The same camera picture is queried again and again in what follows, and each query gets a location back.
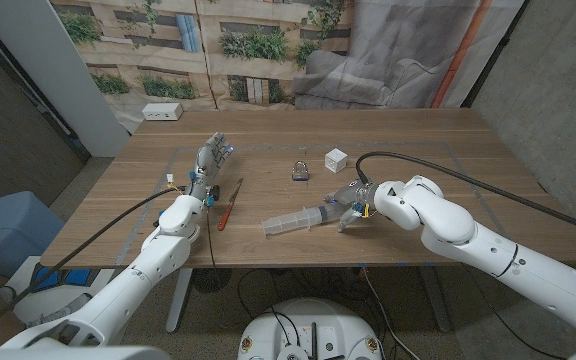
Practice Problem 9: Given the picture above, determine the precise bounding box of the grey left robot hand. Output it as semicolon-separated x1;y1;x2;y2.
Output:
187;131;234;201

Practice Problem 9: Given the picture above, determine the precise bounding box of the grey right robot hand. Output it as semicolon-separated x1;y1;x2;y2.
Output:
323;178;380;234

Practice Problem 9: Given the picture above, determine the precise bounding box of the clear plastic syringe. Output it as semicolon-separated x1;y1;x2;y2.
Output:
261;199;354;237

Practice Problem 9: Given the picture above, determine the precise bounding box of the white cube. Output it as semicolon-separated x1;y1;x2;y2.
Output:
324;147;349;175

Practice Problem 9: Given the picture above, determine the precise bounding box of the metal padlock with key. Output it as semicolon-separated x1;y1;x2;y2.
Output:
291;159;311;182

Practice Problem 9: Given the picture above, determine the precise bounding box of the white power strip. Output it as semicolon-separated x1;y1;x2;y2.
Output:
141;102;184;122

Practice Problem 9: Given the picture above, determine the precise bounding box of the black round floor fan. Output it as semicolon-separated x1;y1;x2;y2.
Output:
191;268;233;295

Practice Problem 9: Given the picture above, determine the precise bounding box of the white robot torso base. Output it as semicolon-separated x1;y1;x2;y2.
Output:
236;297;384;360

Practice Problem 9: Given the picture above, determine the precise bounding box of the grey table leg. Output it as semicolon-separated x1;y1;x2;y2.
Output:
420;265;453;334

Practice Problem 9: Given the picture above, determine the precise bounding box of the white table leg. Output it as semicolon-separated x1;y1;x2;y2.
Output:
165;268;194;335

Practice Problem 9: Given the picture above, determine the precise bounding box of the white pillar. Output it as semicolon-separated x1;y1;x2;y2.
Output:
0;0;132;159

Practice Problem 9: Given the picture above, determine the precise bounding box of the white and blue cart base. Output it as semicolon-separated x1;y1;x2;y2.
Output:
2;255;109;321

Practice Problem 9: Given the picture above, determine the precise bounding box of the blue-grey upholstered seat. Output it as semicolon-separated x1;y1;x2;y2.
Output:
0;190;65;279

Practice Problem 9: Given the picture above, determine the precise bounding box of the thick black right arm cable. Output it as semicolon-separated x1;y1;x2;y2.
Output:
355;151;576;239

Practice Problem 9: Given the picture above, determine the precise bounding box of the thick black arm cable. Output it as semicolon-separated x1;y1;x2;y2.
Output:
355;151;576;239
0;185;189;341

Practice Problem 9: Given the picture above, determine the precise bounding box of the red-handled knife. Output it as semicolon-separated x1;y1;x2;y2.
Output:
216;177;245;232

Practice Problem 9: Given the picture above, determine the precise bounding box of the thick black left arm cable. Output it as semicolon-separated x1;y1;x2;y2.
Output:
0;185;189;341

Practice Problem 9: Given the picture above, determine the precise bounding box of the thin black left wrist cable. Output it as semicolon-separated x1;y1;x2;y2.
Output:
205;204;218;269

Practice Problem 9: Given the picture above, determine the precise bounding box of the grey floor cable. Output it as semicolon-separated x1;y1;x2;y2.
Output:
361;267;422;360

